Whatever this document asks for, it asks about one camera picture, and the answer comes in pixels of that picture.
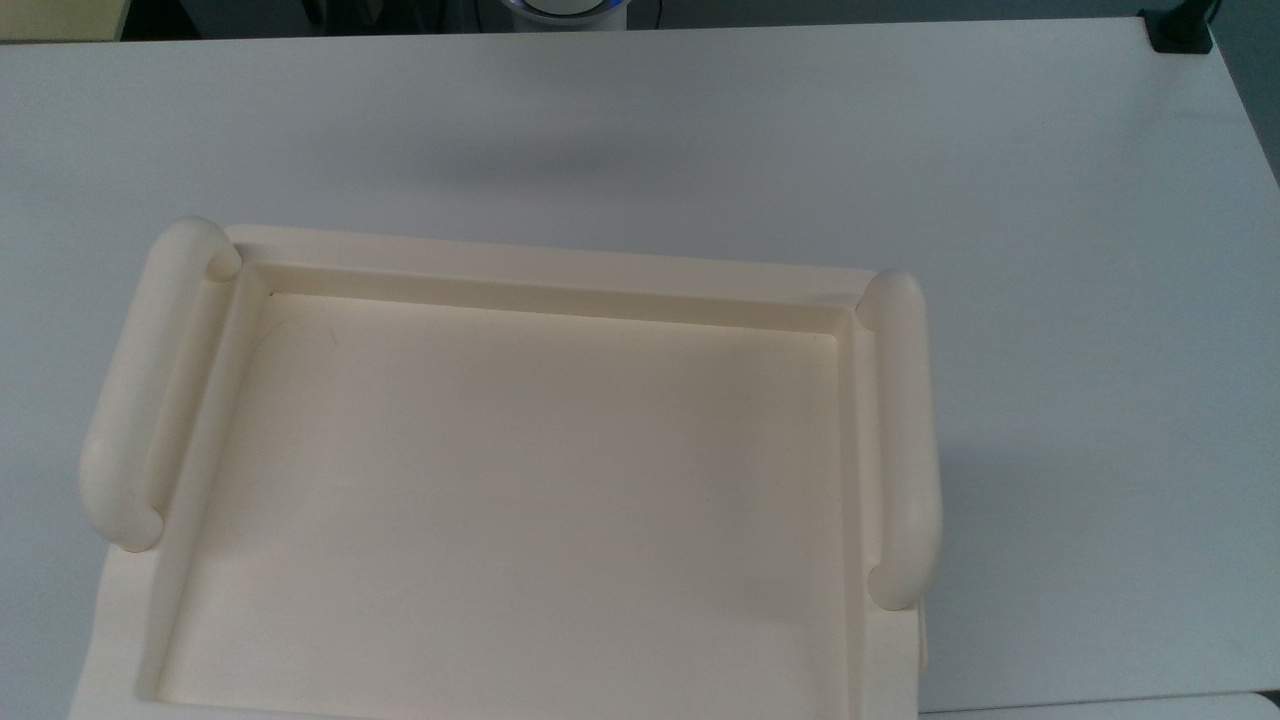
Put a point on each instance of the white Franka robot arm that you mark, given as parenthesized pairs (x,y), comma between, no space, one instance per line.
(570,15)

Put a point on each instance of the yellowish board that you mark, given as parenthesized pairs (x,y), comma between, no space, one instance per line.
(50,20)

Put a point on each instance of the cream plastic cabinet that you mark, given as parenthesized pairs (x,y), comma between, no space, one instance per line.
(500,500)

